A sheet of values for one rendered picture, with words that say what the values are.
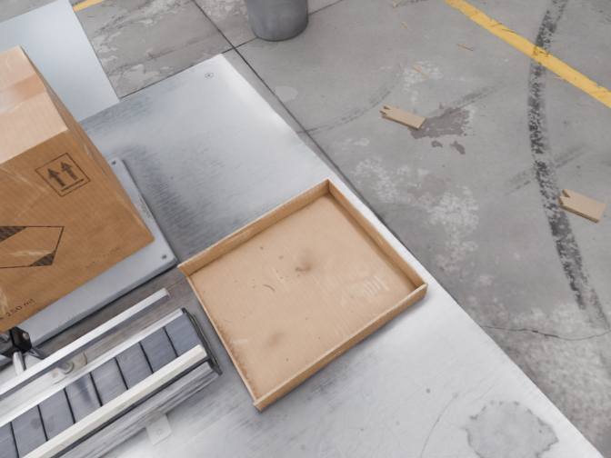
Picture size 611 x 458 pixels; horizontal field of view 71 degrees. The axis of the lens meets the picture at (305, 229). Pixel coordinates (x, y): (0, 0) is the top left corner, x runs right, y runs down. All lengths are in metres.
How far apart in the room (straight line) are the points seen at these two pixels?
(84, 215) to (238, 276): 0.25
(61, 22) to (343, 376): 1.27
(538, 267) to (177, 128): 1.32
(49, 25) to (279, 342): 1.18
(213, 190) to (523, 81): 1.85
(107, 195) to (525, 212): 1.55
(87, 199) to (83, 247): 0.10
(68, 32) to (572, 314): 1.79
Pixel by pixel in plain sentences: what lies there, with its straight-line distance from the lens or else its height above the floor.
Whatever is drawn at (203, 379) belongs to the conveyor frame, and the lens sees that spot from 0.66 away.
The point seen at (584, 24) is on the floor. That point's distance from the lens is 2.87.
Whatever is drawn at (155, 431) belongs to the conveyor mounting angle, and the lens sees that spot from 0.70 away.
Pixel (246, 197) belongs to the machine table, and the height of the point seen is 0.83.
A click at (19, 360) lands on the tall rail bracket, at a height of 0.96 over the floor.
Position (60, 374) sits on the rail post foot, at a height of 0.83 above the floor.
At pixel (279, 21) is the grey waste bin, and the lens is 2.62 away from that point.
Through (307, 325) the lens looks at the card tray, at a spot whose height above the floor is 0.83.
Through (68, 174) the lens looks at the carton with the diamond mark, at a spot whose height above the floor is 1.06.
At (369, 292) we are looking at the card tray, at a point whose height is 0.83.
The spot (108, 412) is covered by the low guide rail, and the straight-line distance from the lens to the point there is 0.64.
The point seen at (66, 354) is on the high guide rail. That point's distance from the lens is 0.64.
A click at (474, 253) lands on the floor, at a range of 1.73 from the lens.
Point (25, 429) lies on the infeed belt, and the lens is 0.74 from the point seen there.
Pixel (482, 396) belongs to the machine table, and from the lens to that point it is 0.67.
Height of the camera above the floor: 1.46
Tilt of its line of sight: 57 degrees down
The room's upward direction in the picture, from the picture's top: 12 degrees counter-clockwise
